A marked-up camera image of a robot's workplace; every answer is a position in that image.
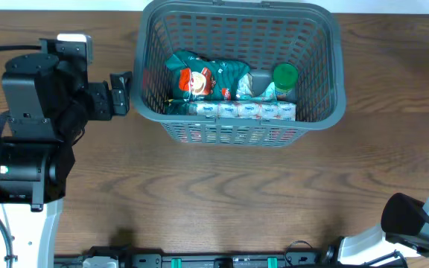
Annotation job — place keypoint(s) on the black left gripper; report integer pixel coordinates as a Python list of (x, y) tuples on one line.
[(110, 105)]

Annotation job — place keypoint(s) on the green coffee bag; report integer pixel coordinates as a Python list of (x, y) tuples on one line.
[(196, 79)]

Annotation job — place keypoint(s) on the orange pasta pack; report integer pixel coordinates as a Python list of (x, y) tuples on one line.
[(252, 136)]

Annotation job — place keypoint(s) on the white paper pouch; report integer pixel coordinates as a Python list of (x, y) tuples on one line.
[(244, 90)]

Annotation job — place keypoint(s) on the small teal packet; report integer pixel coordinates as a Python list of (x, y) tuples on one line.
[(268, 95)]

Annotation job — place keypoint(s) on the white tissue pack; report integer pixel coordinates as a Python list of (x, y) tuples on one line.
[(244, 109)]

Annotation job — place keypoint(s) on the green lid jar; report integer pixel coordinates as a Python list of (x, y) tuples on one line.
[(285, 77)]

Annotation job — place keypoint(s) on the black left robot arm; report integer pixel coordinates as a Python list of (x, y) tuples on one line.
[(50, 101)]

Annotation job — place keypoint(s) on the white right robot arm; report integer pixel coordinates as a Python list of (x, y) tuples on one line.
[(402, 233)]

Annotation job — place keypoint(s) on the grey plastic basket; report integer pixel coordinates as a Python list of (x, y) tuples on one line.
[(261, 35)]

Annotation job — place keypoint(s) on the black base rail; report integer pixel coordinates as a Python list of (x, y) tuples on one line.
[(126, 257)]

